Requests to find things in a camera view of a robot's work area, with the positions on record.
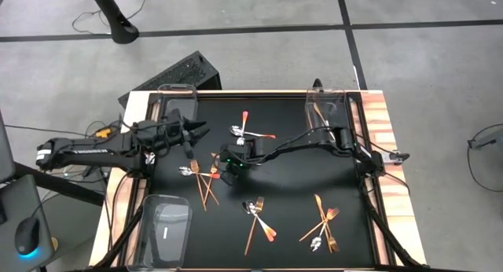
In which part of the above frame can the grey stand foot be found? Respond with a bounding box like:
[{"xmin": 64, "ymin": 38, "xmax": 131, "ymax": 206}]
[{"xmin": 467, "ymin": 127, "xmax": 503, "ymax": 151}]

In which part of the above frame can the clear plastic bin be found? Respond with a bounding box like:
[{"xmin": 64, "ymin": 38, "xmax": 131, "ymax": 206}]
[
  {"xmin": 136, "ymin": 193, "xmax": 194, "ymax": 272},
  {"xmin": 305, "ymin": 86, "xmax": 352, "ymax": 147},
  {"xmin": 156, "ymin": 83, "xmax": 199, "ymax": 144}
]

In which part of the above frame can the grey laptop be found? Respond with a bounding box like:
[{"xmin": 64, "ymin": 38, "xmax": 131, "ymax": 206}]
[{"xmin": 0, "ymin": 110, "xmax": 17, "ymax": 185}]

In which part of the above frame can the black computer mouse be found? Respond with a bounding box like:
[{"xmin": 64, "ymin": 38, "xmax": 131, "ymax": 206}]
[{"xmin": 14, "ymin": 216, "xmax": 41, "ymax": 256}]

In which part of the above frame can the grey desk pad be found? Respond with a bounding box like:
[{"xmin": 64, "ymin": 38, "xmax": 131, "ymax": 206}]
[{"xmin": 0, "ymin": 173, "xmax": 56, "ymax": 272}]

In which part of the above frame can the thin black floor cable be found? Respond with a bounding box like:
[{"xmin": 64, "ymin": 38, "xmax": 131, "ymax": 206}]
[{"xmin": 72, "ymin": 0, "xmax": 147, "ymax": 35}]

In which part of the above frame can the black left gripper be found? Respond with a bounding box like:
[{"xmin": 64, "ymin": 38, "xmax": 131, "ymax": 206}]
[{"xmin": 158, "ymin": 108, "xmax": 211, "ymax": 160}]

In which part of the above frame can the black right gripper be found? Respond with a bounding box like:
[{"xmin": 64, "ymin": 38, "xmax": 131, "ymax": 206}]
[{"xmin": 219, "ymin": 139, "xmax": 266, "ymax": 187}]

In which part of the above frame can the black desk bar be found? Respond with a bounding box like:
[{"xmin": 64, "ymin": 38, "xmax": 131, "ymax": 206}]
[{"xmin": 13, "ymin": 161, "xmax": 106, "ymax": 207}]

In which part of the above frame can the black computer tower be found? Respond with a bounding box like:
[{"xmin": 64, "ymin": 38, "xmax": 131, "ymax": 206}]
[{"xmin": 117, "ymin": 50, "xmax": 223, "ymax": 109}]

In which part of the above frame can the gold knife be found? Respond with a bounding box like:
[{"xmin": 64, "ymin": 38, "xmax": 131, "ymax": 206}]
[
  {"xmin": 313, "ymin": 193, "xmax": 334, "ymax": 244},
  {"xmin": 312, "ymin": 101, "xmax": 336, "ymax": 140}
]

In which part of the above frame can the black cable loop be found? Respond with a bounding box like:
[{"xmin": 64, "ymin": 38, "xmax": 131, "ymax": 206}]
[{"xmin": 466, "ymin": 123, "xmax": 503, "ymax": 193}]

